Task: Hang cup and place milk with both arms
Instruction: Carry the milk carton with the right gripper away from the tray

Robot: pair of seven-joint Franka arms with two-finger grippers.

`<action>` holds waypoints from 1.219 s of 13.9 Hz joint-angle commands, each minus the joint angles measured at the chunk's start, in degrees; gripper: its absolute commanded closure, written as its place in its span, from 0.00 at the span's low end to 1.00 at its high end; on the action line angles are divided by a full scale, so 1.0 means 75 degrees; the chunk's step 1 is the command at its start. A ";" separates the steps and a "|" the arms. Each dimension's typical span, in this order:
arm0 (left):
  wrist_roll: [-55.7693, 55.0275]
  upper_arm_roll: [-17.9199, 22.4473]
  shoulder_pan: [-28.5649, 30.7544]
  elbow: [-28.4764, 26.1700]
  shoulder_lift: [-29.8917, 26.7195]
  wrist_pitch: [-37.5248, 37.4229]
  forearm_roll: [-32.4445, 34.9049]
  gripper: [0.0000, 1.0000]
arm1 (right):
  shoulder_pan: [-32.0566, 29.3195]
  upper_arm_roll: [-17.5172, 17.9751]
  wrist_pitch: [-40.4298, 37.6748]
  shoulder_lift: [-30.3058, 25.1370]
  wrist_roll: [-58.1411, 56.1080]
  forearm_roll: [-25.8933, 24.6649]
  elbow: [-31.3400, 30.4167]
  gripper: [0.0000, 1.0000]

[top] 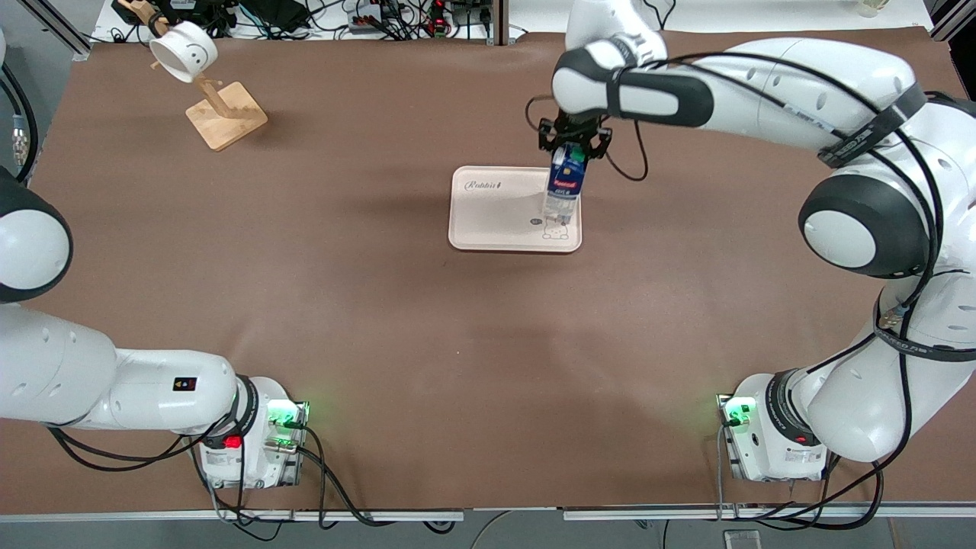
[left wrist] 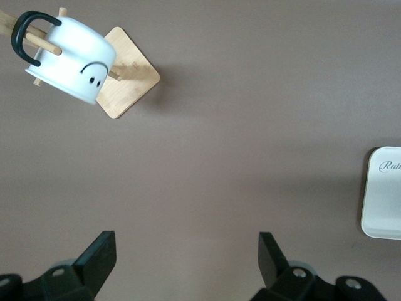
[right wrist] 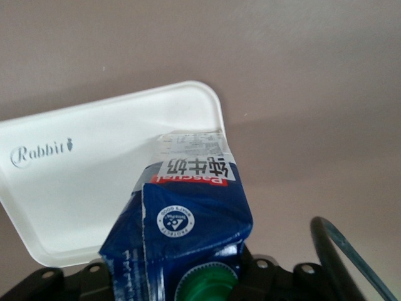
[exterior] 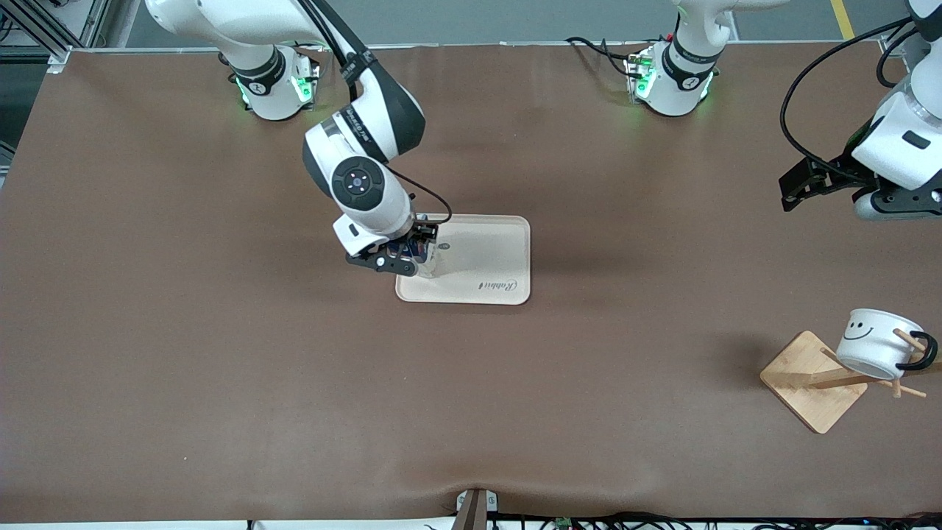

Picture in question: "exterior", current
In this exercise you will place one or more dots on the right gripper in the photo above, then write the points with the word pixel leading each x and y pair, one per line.
pixel 421 234

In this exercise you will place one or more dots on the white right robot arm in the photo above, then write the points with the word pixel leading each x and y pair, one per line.
pixel 368 110

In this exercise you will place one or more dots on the aluminium frame profile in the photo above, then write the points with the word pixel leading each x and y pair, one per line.
pixel 894 44
pixel 44 33

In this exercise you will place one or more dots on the cream rectangular plastic tray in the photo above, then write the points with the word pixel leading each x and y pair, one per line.
pixel 486 258

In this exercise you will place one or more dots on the metal table edge bracket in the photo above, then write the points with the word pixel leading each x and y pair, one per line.
pixel 475 508

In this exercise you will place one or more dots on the wooden cup rack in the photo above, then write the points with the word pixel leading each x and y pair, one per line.
pixel 802 383

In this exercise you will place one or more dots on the blue white milk carton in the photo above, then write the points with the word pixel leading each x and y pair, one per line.
pixel 423 261

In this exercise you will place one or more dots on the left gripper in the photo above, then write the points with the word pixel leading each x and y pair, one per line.
pixel 834 174

